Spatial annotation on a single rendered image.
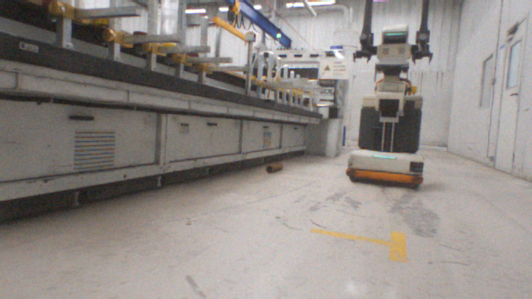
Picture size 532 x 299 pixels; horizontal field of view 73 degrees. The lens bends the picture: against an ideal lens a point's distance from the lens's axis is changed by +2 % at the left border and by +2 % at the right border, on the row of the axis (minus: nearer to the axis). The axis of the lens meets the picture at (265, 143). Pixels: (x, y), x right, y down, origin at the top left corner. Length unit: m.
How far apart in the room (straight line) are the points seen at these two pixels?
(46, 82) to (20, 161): 0.40
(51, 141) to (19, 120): 0.17
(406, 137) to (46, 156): 2.81
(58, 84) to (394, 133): 2.73
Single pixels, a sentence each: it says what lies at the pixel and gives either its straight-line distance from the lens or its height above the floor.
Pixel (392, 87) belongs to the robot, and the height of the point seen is 0.85.
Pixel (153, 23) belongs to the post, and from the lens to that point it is 1.97.
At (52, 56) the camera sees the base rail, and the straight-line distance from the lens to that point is 1.51.
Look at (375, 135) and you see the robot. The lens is 3.44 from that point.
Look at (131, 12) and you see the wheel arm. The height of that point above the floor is 0.83.
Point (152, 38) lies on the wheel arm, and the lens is 1.68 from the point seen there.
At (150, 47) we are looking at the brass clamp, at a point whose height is 0.81.
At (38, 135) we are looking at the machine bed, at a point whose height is 0.35.
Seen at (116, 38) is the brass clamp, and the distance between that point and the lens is 1.75.
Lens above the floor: 0.46
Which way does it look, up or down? 3 degrees down
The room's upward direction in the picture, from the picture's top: 4 degrees clockwise
